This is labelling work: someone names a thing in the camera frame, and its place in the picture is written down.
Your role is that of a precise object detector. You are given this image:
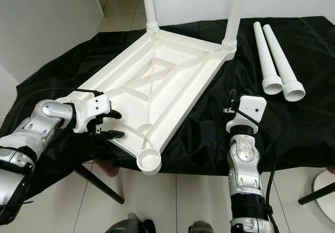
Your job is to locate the white plastic table leg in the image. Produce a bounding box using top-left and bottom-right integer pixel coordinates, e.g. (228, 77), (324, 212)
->
(140, 0), (160, 35)
(252, 21), (284, 95)
(262, 25), (306, 103)
(221, 0), (248, 53)

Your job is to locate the white plastic table top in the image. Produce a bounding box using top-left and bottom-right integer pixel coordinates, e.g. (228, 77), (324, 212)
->
(55, 26), (239, 177)

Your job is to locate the black table cloth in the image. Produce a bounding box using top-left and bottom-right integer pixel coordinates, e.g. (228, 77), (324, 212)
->
(0, 16), (335, 202)

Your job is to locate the black metal stand leg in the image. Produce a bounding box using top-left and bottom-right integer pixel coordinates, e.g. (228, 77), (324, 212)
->
(297, 188), (335, 206)
(76, 164), (126, 205)

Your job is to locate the robot left leg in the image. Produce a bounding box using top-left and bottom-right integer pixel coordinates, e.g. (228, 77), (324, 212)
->
(105, 213), (155, 233)

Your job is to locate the robot leg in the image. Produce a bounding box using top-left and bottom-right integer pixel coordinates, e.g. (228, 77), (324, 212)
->
(105, 213), (155, 233)
(188, 220), (218, 233)

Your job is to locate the robot right leg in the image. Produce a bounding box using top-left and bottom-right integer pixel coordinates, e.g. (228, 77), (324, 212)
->
(188, 220), (218, 233)

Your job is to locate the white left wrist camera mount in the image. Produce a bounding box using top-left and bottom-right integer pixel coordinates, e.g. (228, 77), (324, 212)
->
(76, 93), (111, 134)

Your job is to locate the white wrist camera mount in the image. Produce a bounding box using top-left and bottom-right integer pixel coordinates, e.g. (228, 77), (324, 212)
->
(226, 94), (267, 134)
(76, 93), (111, 134)

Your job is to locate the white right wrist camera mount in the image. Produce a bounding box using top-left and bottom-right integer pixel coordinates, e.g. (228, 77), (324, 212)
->
(226, 94), (267, 134)

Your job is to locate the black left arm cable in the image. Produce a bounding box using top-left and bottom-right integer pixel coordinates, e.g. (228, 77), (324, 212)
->
(39, 88), (103, 105)

